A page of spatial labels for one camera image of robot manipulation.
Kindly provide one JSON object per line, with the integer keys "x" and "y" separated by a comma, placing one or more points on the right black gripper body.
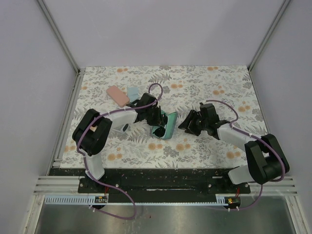
{"x": 199, "y": 123}

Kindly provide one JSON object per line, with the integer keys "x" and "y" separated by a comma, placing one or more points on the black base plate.
{"x": 166, "y": 186}

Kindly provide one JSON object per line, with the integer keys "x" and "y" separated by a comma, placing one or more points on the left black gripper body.
{"x": 152, "y": 116}

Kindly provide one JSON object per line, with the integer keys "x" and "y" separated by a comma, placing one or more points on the floral table mat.
{"x": 182, "y": 88}

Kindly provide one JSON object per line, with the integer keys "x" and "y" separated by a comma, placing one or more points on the left white cable duct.
{"x": 76, "y": 199}

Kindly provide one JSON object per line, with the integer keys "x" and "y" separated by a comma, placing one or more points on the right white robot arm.
{"x": 265, "y": 158}

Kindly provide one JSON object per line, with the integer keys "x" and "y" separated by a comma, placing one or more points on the white sunglasses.
{"x": 121, "y": 128}

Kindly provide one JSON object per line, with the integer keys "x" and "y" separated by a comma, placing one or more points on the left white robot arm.
{"x": 93, "y": 130}

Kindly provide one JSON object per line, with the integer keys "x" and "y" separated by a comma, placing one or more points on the blue cloth by pink case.
{"x": 132, "y": 93}

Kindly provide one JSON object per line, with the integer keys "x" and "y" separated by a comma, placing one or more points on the white cable duct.
{"x": 76, "y": 199}
{"x": 225, "y": 199}

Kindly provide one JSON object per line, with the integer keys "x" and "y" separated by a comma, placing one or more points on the right white cable duct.
{"x": 225, "y": 199}

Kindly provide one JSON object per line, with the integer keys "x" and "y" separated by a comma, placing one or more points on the pink glasses case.
{"x": 117, "y": 96}

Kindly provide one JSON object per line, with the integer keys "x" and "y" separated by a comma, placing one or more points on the blue-grey glasses case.
{"x": 170, "y": 124}

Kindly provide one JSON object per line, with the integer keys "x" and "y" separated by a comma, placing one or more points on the black sunglasses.
{"x": 158, "y": 131}

